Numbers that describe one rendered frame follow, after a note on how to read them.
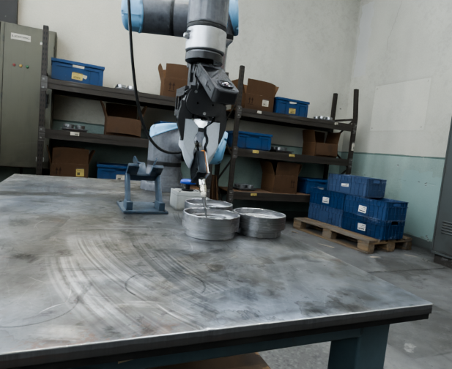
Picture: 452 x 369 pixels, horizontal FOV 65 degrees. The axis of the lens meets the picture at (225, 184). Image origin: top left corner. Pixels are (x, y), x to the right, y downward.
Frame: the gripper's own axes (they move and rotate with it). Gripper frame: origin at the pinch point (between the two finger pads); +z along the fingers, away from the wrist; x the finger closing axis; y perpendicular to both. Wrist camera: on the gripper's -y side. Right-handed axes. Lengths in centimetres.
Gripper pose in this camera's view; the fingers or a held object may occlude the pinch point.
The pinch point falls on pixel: (198, 162)
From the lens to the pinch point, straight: 67.9
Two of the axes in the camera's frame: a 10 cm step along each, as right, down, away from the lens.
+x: -9.1, -0.5, -4.0
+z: -1.0, 9.9, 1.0
